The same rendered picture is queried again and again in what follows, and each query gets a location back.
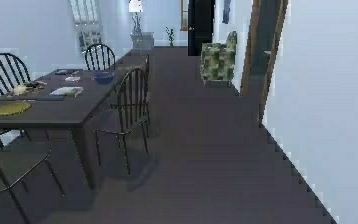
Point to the small green house plant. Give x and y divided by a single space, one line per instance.
170 36

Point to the white framed window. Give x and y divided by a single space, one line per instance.
84 10

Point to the grey side table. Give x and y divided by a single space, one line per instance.
142 41

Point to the pale green book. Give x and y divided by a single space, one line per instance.
67 91

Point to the white small dish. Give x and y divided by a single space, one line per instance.
72 79

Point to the grey framed wall picture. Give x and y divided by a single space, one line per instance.
89 38

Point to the blue wall picture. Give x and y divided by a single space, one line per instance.
226 11

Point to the black spindle-back chair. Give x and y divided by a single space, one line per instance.
10 166
131 100
7 71
100 56

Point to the yellow-green round plate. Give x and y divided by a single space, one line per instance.
12 108

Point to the green patterned armchair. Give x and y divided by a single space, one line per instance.
217 61

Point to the white shade table lamp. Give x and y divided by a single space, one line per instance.
136 16

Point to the black room door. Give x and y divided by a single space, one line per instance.
201 26

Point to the blue bowl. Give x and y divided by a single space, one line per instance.
103 77

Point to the brown framed window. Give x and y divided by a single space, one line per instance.
184 15

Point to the brown framed room door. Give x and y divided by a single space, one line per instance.
263 50

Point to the dark brown dining table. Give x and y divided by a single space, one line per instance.
57 111

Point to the cream and brown food pile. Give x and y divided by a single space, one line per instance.
25 88

